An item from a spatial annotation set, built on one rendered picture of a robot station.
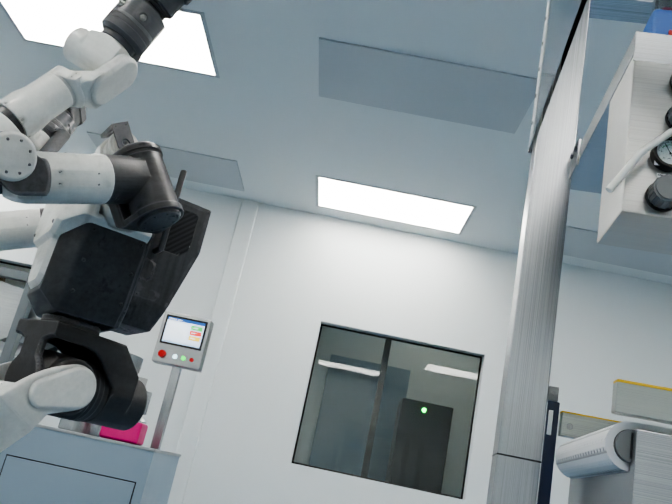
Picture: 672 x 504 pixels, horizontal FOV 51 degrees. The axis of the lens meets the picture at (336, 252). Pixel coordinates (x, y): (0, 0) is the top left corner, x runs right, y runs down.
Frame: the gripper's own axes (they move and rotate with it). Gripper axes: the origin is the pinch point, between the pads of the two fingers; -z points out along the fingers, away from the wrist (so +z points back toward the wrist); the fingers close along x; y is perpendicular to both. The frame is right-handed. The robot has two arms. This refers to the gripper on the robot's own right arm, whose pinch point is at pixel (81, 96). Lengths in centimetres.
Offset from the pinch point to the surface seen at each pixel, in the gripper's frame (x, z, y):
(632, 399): 70, 88, -116
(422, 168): -192, -237, -100
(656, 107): 85, 60, -111
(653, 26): 87, 45, -110
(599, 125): 72, 47, -110
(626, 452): 67, 93, -117
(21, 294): -205, -51, 84
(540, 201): 56, 47, -109
